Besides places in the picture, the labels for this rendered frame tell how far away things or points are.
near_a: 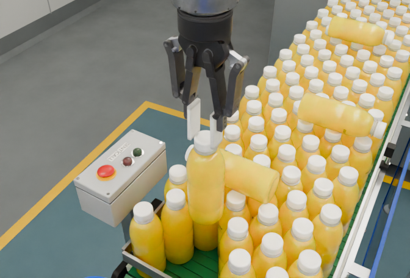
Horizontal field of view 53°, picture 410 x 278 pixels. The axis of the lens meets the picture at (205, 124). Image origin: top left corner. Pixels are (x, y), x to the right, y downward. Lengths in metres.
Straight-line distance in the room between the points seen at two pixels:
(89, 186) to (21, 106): 2.36
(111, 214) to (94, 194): 0.06
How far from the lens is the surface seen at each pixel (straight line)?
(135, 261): 0.92
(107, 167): 0.91
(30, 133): 2.94
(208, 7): 0.52
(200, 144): 0.68
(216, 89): 0.61
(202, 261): 1.00
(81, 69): 3.51
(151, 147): 0.96
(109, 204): 0.89
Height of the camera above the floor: 1.74
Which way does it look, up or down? 39 degrees down
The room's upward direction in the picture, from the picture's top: straight up
